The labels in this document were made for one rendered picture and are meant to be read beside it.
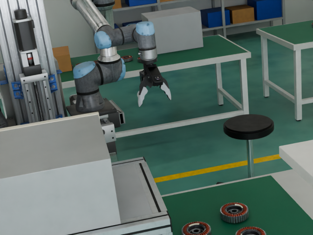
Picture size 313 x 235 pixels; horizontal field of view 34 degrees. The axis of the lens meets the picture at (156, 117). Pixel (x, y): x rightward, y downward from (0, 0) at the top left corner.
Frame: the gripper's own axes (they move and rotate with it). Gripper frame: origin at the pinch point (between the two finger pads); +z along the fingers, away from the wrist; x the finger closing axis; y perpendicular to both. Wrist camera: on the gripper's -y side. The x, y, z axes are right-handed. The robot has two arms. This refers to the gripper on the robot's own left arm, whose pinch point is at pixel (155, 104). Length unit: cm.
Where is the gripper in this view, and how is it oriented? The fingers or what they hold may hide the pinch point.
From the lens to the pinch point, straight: 225.4
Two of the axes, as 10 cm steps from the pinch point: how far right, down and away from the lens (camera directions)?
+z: 1.1, 9.3, 3.5
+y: -3.3, -2.9, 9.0
